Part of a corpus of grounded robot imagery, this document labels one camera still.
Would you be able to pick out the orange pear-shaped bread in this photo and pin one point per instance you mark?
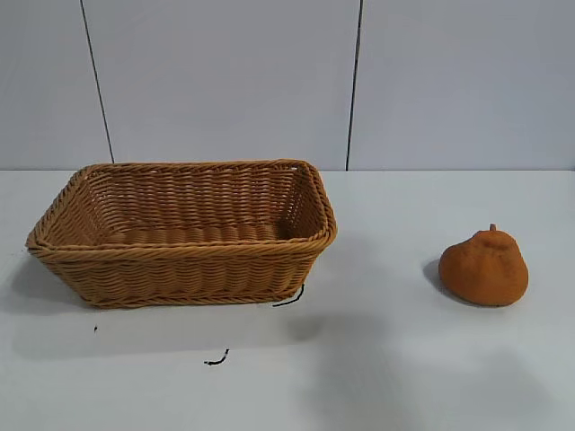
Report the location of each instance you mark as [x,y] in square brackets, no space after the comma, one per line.
[483,274]

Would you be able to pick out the brown woven wicker basket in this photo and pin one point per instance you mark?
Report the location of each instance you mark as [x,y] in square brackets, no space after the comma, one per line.
[179,274]

